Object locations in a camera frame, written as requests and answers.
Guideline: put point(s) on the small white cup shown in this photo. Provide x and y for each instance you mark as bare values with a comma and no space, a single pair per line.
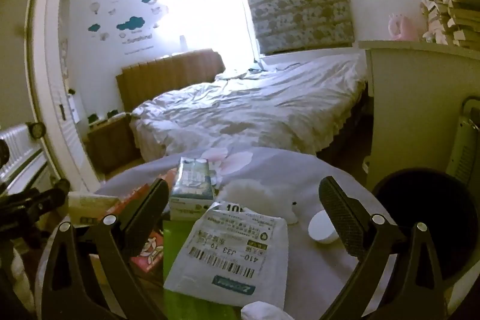
320,228

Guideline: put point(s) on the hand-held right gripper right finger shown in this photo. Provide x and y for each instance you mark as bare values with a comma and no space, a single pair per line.
337,207

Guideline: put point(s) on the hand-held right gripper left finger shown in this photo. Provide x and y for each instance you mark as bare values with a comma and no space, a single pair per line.
150,203

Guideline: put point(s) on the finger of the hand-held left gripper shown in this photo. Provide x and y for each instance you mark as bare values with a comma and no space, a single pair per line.
45,202

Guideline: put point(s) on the black round bin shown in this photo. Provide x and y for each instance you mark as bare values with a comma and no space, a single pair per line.
442,200

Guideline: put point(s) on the crumpled white tissue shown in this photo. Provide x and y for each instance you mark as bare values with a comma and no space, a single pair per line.
262,312

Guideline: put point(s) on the white cabinet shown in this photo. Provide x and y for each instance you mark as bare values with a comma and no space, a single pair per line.
412,98

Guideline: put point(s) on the stack of books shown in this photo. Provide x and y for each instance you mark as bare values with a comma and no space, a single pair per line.
457,16

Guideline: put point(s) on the bed with white duvet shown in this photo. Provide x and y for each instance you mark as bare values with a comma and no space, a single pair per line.
243,106

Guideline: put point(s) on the white radiator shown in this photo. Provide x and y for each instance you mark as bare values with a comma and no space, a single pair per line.
22,155

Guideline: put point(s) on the cloud and sun wall stickers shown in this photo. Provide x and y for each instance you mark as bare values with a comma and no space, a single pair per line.
131,24

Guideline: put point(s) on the wooden nightstand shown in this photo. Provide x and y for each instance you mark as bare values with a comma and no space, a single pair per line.
112,143

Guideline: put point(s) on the white louvred door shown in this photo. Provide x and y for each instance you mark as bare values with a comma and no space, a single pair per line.
63,140

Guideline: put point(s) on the white mailer bag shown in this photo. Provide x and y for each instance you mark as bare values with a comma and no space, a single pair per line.
225,256

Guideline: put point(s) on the brown padded headboard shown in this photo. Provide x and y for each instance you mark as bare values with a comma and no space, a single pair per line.
168,72

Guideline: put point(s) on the cream cardboard box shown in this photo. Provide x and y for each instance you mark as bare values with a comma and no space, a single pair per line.
90,207

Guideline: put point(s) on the white fluffy plush toy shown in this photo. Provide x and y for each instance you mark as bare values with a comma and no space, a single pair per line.
255,196

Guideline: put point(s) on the pink pig toy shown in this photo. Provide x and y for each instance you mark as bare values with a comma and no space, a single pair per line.
403,27

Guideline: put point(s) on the green white carton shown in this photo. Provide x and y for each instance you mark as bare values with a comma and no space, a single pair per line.
193,181

